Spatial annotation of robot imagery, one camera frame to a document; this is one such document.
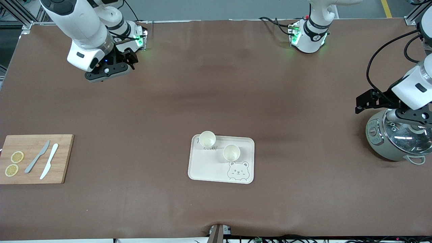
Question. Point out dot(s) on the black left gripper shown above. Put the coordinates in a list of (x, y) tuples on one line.
[(380, 97)]

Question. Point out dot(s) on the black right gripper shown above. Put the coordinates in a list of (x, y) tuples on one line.
[(123, 56)]

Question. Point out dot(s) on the white IKEA cup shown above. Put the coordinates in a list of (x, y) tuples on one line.
[(207, 138), (231, 152)]

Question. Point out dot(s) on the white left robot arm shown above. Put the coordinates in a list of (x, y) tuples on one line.
[(312, 33)]

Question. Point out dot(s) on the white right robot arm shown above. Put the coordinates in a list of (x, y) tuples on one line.
[(81, 23)]

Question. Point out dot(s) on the grey pot with glass lid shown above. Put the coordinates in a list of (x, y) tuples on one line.
[(381, 145)]

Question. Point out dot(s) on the white plastic knife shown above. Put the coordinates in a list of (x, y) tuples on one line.
[(50, 158)]

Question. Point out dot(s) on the cream tray with bear print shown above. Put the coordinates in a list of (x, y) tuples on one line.
[(209, 165)]

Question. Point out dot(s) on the grey plastic knife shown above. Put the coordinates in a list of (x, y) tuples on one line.
[(35, 160)]

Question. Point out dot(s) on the bamboo cutting board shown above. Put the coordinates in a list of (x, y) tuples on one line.
[(37, 175)]

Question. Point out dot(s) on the lemon slice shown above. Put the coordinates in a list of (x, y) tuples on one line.
[(17, 157), (11, 170)]

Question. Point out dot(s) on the aluminium frame post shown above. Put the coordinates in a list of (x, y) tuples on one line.
[(415, 13), (20, 17)]

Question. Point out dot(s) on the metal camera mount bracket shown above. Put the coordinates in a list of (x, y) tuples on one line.
[(216, 234)]

